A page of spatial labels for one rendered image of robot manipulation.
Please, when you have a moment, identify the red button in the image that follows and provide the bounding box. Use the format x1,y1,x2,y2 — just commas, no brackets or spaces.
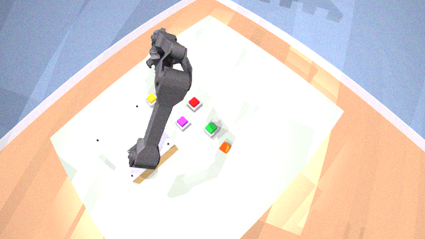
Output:
186,96,203,113

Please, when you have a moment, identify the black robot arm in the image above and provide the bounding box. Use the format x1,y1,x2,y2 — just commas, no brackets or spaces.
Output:
127,28,193,169

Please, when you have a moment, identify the yellow button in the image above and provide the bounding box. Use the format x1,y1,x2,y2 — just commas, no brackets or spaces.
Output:
145,93,157,108

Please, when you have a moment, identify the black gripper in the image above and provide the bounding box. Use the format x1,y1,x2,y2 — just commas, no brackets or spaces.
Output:
146,58,170,73

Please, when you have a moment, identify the purple button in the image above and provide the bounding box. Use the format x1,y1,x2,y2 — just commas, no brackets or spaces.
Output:
175,115,191,131

